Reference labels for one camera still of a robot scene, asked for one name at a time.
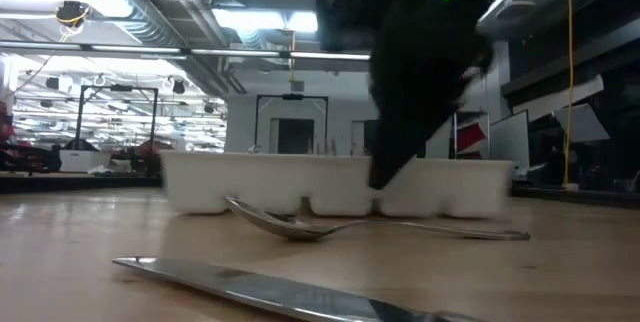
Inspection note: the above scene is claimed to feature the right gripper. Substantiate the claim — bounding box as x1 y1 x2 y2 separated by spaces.
319 0 501 189

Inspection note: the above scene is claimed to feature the white plastic cutlery tray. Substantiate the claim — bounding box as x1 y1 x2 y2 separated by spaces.
159 150 516 219

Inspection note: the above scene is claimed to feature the red panel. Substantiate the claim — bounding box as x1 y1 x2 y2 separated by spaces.
455 121 487 153

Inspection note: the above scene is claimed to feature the white panel board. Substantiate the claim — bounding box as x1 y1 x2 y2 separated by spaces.
488 109 530 156

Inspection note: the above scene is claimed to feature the grey tilted panel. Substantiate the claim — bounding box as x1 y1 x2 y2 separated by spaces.
552 102 612 144

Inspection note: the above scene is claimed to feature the silver metal spoon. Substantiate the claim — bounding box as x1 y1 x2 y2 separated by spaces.
223 195 531 243

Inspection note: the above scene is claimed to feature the long ceiling light tube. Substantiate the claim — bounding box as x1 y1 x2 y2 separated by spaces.
0 40 372 62

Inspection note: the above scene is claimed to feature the silver table knife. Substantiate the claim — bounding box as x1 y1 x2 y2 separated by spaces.
112 255 484 322

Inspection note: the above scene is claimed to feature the white storage box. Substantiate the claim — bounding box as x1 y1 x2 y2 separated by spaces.
58 149 113 174

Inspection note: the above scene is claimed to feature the person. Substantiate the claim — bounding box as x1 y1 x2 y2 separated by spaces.
0 101 15 146

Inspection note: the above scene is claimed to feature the black rectangular frame stand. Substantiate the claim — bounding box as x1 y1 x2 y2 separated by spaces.
253 93 330 152
74 84 159 147

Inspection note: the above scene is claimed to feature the black ceiling cord reel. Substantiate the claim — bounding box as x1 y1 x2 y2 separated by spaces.
53 0 92 29

